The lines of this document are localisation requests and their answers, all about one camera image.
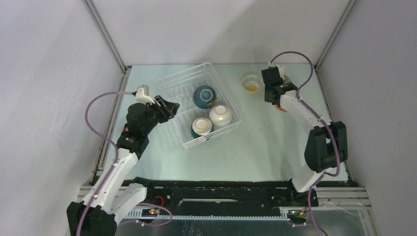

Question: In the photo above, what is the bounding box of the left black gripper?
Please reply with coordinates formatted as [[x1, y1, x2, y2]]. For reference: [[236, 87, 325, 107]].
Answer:
[[142, 95, 179, 135]]

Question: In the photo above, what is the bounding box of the yellow patterned bowl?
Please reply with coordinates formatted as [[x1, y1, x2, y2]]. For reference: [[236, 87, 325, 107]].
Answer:
[[241, 74, 264, 93]]

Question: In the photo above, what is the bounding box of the dark teal bowl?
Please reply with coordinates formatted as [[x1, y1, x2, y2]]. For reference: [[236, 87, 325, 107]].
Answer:
[[192, 85, 217, 109]]

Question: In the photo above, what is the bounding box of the white and navy bowl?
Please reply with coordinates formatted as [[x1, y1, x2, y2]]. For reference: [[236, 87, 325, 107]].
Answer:
[[191, 118, 214, 138]]

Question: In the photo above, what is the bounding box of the plain white bowl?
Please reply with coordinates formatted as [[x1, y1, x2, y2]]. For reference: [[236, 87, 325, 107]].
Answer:
[[209, 105, 233, 127]]

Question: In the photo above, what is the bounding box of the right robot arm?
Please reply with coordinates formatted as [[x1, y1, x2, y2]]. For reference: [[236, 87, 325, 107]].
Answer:
[[261, 66, 348, 206]]

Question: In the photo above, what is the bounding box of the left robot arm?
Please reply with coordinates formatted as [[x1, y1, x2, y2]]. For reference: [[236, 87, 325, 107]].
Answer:
[[66, 95, 180, 236]]

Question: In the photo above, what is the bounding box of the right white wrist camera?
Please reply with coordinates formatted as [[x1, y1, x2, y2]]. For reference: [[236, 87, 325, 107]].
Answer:
[[268, 63, 285, 77]]

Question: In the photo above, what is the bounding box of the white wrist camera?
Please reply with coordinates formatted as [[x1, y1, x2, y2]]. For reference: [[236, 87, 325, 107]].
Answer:
[[268, 63, 285, 77], [135, 85, 155, 105]]

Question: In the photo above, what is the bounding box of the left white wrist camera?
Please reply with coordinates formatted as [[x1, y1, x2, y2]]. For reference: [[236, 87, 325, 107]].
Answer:
[[135, 85, 155, 105]]

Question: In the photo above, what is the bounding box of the white wire dish rack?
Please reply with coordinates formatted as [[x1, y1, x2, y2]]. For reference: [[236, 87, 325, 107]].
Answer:
[[158, 63, 241, 148]]

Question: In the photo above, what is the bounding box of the aluminium frame rail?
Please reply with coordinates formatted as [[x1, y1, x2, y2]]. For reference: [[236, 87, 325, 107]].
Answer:
[[82, 0, 127, 73]]

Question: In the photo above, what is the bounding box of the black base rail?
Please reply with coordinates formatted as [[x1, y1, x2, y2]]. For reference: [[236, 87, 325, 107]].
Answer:
[[122, 177, 319, 219]]

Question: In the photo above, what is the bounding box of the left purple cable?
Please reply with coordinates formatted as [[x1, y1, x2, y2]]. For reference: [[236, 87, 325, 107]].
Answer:
[[75, 91, 174, 236]]

